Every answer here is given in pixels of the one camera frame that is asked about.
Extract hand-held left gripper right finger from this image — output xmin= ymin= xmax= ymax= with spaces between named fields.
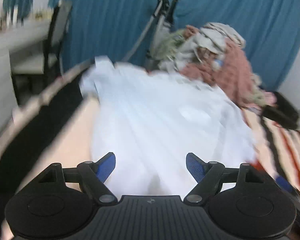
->
xmin=183 ymin=152 xmax=264 ymax=205

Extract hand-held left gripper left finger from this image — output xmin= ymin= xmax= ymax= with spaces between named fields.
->
xmin=37 ymin=152 xmax=118 ymax=205

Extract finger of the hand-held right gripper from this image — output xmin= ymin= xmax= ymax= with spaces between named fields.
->
xmin=274 ymin=175 xmax=300 ymax=198

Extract white pants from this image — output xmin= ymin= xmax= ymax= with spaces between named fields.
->
xmin=79 ymin=56 xmax=257 ymax=197

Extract pile of clothes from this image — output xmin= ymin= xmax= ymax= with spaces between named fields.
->
xmin=180 ymin=25 xmax=262 ymax=105

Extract striped fleece blanket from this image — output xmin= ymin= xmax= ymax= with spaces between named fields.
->
xmin=0 ymin=57 xmax=300 ymax=240

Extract black bag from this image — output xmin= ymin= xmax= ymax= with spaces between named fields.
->
xmin=261 ymin=91 xmax=300 ymax=130

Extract green printed blanket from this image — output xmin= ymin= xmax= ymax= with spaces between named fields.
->
xmin=157 ymin=29 xmax=188 ymax=60

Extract grey hoodie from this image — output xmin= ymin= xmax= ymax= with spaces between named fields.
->
xmin=162 ymin=22 xmax=247 ymax=70

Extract black chair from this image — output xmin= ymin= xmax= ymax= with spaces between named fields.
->
xmin=11 ymin=0 xmax=73 ymax=78

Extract white dressing table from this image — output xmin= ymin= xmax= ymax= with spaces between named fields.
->
xmin=0 ymin=17 xmax=55 ymax=140

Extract blue curtain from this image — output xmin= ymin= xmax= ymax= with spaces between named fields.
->
xmin=175 ymin=0 xmax=300 ymax=92
xmin=49 ymin=0 xmax=180 ymax=73

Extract garment steamer stand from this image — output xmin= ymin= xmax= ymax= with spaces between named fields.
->
xmin=122 ymin=0 xmax=177 ymax=70

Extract row of cosmetic bottles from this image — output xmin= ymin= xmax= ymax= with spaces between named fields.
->
xmin=0 ymin=5 xmax=53 ymax=33

